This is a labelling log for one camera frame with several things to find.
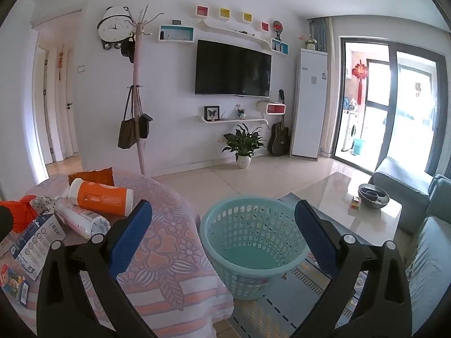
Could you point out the wall mounted black television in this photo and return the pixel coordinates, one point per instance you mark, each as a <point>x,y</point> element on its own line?
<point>225,69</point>

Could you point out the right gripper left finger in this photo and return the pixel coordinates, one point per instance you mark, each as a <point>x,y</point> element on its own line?
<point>63,307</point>

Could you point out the orange soymilk paper cup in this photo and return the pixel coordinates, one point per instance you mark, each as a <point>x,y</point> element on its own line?
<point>100,198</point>

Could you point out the red chinese knot decoration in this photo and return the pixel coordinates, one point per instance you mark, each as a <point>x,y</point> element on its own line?
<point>360,71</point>

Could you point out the white curved upper shelf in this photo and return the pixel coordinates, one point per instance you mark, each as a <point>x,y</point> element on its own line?
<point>207,25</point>

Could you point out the brown tote bag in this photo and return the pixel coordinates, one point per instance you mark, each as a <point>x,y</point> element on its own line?
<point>127,137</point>

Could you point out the teal grey sofa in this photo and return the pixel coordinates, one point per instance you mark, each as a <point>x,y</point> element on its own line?
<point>425,214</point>

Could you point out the grey fruit bowl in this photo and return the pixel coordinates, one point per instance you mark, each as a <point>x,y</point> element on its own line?
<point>373,196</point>

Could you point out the white interior door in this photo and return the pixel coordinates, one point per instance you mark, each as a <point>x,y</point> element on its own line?
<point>70,110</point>

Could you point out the small colourful box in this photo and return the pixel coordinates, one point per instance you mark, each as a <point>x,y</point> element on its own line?
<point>356,202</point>

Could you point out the framed butterfly picture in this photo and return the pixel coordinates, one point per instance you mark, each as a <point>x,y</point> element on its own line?
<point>211,113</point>

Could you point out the tiger playing card box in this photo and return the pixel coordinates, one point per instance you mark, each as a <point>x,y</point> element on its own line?
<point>14,284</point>

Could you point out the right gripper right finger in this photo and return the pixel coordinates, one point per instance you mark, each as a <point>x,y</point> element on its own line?
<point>367,295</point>

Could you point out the red fluffy cloth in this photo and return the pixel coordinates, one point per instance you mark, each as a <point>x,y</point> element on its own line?
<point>22,212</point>

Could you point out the dark acoustic guitar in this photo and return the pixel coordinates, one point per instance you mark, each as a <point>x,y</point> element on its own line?
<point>280,141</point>

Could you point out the polka dot paper wrapper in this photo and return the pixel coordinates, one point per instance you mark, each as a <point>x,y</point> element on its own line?
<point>43,205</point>

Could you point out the patterned blue rug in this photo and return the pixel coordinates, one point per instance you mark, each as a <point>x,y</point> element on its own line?
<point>283,305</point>

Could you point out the pink white tissue pack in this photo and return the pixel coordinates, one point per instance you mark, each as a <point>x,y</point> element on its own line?
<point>84,222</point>

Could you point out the small black bag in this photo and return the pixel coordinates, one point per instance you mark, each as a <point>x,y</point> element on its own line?
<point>144,120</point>

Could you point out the pink floral tablecloth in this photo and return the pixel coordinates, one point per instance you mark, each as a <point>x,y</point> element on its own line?
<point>170,281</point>

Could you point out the white standing air conditioner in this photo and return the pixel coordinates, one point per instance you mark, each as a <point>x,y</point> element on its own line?
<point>309,104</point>

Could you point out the panda wall clock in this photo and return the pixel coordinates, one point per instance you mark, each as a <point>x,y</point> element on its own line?
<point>115,27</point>

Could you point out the orange snack bag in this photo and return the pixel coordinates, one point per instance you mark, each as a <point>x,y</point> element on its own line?
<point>104,176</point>

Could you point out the pink coat rack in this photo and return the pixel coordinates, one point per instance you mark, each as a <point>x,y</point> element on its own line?
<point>139,25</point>

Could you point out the sliding glass balcony door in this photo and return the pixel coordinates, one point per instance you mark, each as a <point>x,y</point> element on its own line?
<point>404,106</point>

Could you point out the turquoise plastic laundry basket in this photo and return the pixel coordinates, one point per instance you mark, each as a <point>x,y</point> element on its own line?
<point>251,241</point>

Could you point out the red white box shelf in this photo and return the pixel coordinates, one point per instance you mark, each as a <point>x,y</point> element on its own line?
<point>275,109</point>

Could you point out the potted green plant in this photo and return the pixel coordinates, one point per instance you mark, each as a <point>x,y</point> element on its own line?
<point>243,143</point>

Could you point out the blue white carton box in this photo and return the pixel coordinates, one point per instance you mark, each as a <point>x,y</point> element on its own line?
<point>32,245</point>

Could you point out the white lower wall shelf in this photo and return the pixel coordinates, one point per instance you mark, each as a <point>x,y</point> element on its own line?
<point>234,121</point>

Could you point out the blue white box shelf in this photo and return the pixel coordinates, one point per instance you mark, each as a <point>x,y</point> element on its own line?
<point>176,33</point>

